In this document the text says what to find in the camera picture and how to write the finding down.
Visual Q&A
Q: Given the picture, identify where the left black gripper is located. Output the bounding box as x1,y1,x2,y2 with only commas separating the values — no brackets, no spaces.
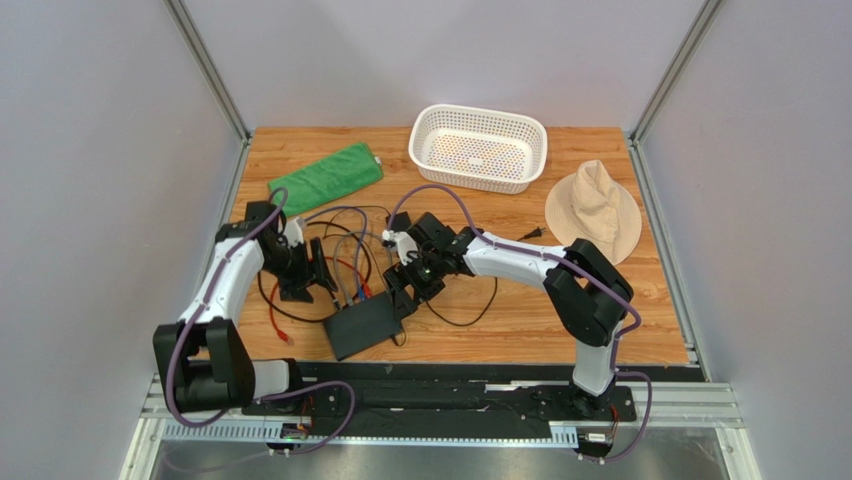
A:
260,237,338,304

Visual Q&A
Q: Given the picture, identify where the black network switch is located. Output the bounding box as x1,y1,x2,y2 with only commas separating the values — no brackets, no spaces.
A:
322,292,402,361

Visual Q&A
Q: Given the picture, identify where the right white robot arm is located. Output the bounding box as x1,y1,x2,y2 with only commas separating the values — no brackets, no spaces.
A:
382,213,633,397

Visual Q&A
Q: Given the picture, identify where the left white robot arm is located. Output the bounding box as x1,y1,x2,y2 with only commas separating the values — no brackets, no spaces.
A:
152,201,337,415

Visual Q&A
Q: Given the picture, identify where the black power adapter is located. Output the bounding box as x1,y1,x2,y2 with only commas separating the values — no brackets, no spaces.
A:
387,211,412,232

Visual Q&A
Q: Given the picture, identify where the green folded towel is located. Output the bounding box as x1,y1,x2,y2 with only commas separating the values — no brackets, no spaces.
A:
267,142,384,217

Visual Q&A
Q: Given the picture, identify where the white perforated plastic basket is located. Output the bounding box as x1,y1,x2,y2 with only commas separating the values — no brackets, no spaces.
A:
408,104,548,195

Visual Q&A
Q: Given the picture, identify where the beige bucket hat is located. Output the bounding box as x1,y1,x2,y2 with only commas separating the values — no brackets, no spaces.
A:
544,160,642,265

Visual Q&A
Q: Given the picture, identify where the black adapter power cord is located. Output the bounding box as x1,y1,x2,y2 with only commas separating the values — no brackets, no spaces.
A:
392,226,548,347

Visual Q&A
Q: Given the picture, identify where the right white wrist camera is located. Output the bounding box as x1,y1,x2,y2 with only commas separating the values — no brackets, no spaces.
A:
381,230,419,265

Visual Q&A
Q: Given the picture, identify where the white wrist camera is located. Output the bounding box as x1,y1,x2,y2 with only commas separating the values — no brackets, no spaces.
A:
381,230,419,265
283,217,306,247

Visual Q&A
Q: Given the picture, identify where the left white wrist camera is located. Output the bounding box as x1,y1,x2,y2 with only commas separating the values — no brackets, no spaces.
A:
283,217,306,247

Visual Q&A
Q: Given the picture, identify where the gray ethernet cable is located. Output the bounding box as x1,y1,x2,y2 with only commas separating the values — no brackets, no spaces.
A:
331,230,394,309

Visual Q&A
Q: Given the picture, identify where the blue ethernet cable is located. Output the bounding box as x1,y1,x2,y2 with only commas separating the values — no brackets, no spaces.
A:
302,205,371,301

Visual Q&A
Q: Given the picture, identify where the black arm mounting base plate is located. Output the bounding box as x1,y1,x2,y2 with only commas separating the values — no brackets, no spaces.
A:
242,361,641,440

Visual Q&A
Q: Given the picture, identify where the aluminium frame rail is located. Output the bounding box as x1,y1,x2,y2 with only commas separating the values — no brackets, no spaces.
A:
120,375,761,479

